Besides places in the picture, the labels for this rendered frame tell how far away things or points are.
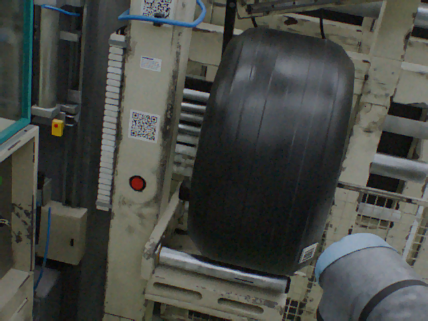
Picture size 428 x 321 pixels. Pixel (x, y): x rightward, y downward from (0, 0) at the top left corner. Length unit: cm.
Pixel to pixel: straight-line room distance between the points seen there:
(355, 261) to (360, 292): 5
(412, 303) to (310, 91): 60
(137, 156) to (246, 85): 39
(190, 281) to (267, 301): 20
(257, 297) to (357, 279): 73
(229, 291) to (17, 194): 57
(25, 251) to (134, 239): 32
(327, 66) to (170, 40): 36
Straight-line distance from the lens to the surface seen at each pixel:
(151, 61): 140
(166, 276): 154
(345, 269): 84
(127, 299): 173
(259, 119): 122
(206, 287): 152
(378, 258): 83
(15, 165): 134
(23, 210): 138
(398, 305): 78
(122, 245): 163
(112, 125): 150
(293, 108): 123
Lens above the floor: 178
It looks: 25 degrees down
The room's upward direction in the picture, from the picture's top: 10 degrees clockwise
